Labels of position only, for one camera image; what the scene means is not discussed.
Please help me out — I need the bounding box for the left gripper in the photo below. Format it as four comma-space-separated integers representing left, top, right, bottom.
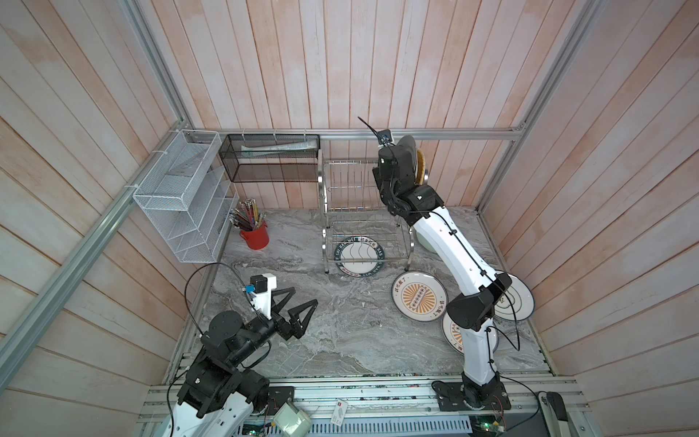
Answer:
228, 286, 318, 366

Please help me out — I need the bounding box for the yellow woven round tray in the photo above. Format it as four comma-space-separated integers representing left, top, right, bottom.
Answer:
415, 149, 429, 185

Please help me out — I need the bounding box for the black oval plate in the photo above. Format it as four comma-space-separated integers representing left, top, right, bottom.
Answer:
397, 135, 418, 169

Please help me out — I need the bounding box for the steel dish rack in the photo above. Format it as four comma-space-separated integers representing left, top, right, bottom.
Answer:
318, 154, 415, 274

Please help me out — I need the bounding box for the green rimmed white plate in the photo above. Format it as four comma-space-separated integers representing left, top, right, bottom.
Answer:
333, 236, 385, 278

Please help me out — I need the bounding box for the pale green flower plate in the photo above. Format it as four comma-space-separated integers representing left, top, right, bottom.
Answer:
415, 231, 437, 253

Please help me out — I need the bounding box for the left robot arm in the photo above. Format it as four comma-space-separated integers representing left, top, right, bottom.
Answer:
157, 288, 319, 436

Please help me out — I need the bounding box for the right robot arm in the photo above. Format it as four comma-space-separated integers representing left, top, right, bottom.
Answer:
372, 137, 512, 410

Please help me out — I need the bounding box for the red pencil cup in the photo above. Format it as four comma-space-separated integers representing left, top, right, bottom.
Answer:
240, 220, 269, 251

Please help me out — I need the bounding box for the white power adapter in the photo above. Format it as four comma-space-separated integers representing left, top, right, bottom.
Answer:
272, 402, 312, 437

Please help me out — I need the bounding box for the white tag label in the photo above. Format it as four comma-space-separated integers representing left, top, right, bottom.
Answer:
331, 399, 349, 427

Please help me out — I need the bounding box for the pencils bundle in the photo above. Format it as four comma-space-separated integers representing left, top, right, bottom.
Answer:
229, 198, 265, 232

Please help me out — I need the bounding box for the orange sunburst plate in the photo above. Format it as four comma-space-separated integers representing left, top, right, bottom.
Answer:
391, 271, 449, 322
442, 313, 499, 353

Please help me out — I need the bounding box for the white black-rimmed plate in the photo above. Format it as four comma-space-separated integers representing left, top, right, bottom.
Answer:
494, 273, 535, 322

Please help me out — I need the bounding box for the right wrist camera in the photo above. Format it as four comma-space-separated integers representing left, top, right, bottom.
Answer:
375, 129, 394, 147

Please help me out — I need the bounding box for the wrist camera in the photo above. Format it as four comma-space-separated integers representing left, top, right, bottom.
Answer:
375, 129, 394, 147
245, 273, 278, 320

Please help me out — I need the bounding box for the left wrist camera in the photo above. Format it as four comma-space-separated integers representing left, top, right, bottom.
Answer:
245, 273, 278, 320

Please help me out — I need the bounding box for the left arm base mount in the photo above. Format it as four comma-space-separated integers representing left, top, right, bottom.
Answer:
264, 385, 295, 415

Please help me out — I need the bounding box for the black mesh wall basket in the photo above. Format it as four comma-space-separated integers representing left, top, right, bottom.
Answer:
218, 133, 320, 183

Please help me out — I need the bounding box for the white mesh wall shelf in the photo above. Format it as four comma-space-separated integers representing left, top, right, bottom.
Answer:
134, 129, 240, 264

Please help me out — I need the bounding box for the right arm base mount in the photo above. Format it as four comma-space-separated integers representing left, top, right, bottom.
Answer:
431, 379, 512, 412

